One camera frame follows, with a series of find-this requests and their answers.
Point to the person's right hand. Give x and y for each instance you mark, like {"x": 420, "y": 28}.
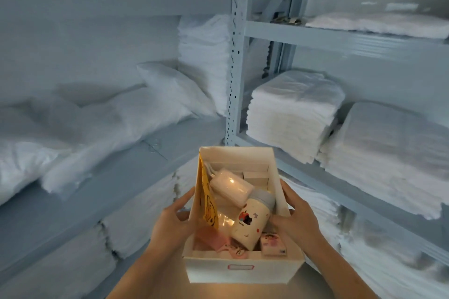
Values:
{"x": 301, "y": 221}

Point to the person's left hand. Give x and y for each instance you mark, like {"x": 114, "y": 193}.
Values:
{"x": 168, "y": 228}

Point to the person's left thumb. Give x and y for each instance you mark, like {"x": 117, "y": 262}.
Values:
{"x": 187, "y": 220}

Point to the person's right thumb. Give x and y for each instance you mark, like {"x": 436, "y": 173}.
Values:
{"x": 280, "y": 222}

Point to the white cardboard box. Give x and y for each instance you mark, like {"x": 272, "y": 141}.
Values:
{"x": 242, "y": 269}

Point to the person's left forearm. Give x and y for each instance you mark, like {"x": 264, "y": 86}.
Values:
{"x": 135, "y": 274}

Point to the person's right forearm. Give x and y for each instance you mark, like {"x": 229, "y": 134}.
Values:
{"x": 340, "y": 274}

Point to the small pink printed box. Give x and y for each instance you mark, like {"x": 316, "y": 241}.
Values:
{"x": 273, "y": 244}

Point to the yellow printed packet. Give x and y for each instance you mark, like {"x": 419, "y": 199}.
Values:
{"x": 207, "y": 200}

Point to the cream printed bottle grey lid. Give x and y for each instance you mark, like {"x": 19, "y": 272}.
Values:
{"x": 250, "y": 221}

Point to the pink packet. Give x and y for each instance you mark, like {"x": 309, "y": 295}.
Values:
{"x": 212, "y": 238}

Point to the stack of white bedding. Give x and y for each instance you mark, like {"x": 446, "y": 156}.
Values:
{"x": 140, "y": 218}
{"x": 315, "y": 207}
{"x": 393, "y": 267}
{"x": 52, "y": 267}

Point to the pink round sticker item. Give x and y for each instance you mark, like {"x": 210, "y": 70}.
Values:
{"x": 236, "y": 252}

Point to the clear wrapped white pack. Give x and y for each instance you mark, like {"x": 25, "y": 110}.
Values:
{"x": 229, "y": 185}

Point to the grey metal shelf rack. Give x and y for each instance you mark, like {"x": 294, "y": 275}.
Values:
{"x": 105, "y": 176}
{"x": 336, "y": 34}

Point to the stack of folded white towels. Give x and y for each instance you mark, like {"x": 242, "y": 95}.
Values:
{"x": 294, "y": 113}

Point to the long white pillow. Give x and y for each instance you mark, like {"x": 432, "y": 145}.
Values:
{"x": 115, "y": 134}

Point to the wide stack of white linens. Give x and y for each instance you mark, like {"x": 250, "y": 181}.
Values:
{"x": 389, "y": 158}

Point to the small white pillow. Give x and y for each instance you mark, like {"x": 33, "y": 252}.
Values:
{"x": 175, "y": 88}

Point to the tall stack of white sheets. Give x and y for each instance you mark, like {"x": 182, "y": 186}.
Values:
{"x": 203, "y": 60}

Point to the large white pillow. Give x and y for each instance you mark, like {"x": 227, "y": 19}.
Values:
{"x": 28, "y": 155}

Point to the thin folded white sheet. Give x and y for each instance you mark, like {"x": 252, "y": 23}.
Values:
{"x": 379, "y": 23}

